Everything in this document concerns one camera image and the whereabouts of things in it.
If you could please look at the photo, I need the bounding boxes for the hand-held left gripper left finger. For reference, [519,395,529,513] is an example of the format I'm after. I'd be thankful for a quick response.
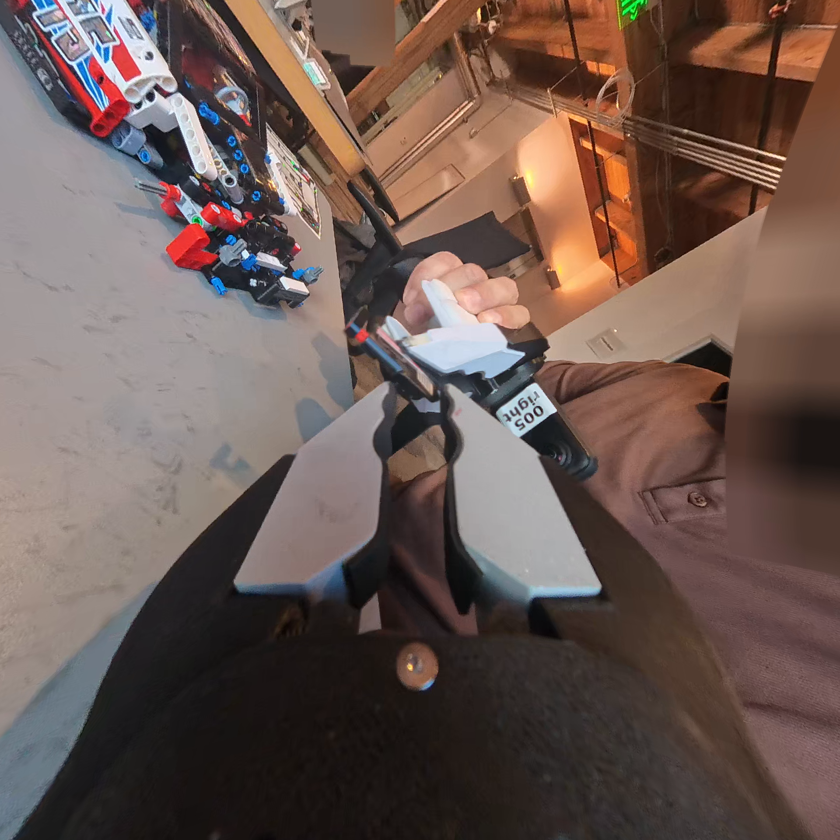
[233,382,401,610]

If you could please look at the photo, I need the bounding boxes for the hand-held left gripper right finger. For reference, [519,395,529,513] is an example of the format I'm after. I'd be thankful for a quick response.
[443,386,605,616]

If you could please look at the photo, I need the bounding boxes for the striped toy brick truck body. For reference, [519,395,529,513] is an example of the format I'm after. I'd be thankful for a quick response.
[0,0,217,181]

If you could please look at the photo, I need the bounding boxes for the metal ceiling pipes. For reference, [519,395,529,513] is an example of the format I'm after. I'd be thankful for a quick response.
[511,84,786,193]

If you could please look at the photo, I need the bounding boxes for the black striped panel with red pin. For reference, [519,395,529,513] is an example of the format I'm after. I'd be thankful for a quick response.
[344,314,442,403]

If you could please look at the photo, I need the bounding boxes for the wooden beam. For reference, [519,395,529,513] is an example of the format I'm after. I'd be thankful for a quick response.
[344,0,488,127]

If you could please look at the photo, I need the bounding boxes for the person's right hand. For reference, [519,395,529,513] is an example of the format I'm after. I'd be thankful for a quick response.
[400,251,532,332]

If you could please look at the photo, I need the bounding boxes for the grey desk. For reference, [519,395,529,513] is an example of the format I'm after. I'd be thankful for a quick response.
[0,26,357,739]

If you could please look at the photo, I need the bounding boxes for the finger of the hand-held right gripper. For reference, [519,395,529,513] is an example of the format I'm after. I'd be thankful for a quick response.
[382,315,527,376]
[420,279,501,330]

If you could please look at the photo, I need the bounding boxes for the sticker sheet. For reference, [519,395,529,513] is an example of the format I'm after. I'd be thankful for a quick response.
[265,123,323,239]

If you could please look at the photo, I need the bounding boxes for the white counter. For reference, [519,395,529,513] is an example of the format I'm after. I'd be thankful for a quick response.
[543,207,770,363]

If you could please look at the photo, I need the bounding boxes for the toy brick vehicle chassis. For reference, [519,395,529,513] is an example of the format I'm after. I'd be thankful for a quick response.
[134,66,326,311]

